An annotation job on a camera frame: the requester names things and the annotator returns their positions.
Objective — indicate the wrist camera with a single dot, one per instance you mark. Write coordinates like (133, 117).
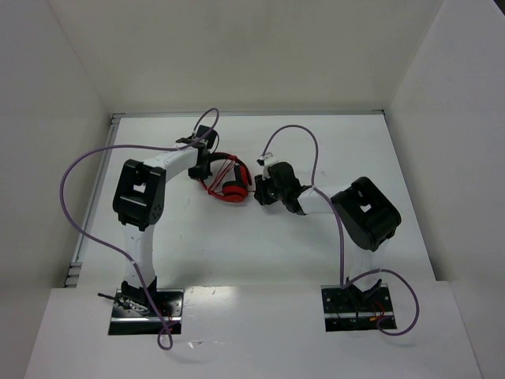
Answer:
(202, 135)
(266, 160)

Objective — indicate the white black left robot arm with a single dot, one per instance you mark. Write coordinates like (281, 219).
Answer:
(139, 202)

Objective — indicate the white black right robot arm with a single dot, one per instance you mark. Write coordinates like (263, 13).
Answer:
(362, 211)

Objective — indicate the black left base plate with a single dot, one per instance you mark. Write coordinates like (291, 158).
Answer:
(128, 319)

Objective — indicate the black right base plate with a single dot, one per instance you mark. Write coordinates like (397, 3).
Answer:
(347, 310)

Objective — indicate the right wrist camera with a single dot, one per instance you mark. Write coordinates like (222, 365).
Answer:
(266, 160)

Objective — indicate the red black headphones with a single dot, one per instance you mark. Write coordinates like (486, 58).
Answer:
(232, 181)

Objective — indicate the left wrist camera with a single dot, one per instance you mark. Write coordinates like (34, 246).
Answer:
(202, 135)

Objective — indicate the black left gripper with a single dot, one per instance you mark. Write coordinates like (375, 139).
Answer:
(199, 172)

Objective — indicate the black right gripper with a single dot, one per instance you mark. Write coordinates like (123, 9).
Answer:
(260, 194)

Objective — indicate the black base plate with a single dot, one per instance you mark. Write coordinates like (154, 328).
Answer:
(128, 319)
(347, 310)

